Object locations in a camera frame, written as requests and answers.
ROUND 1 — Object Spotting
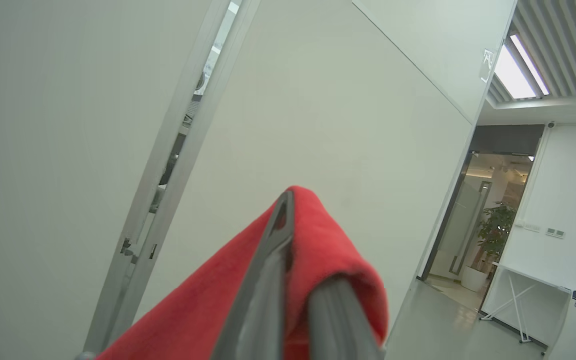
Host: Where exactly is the dark pointed right gripper right finger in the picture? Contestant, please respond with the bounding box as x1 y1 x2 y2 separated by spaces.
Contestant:
307 275 387 360

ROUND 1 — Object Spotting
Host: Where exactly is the green potted plant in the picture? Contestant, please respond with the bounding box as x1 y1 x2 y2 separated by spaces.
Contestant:
460 202 517 294

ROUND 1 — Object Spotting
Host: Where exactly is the glass entrance door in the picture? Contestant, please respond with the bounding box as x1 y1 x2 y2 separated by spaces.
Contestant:
419 124 545 302

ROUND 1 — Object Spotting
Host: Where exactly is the aluminium partition frame post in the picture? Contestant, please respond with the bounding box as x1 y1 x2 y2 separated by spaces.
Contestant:
82 0 262 360

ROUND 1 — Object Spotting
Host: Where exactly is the plain red garment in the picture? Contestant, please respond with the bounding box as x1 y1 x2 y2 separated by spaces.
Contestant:
95 186 389 360

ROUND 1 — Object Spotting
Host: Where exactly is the rectangular ceiling light panel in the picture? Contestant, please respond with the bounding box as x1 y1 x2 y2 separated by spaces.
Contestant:
493 33 552 100

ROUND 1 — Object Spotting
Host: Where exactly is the dark pointed right gripper left finger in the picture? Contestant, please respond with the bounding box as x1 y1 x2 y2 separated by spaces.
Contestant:
210 189 296 360

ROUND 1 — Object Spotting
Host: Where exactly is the white folding table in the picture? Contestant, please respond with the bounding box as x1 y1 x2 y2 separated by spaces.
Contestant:
479 262 572 347

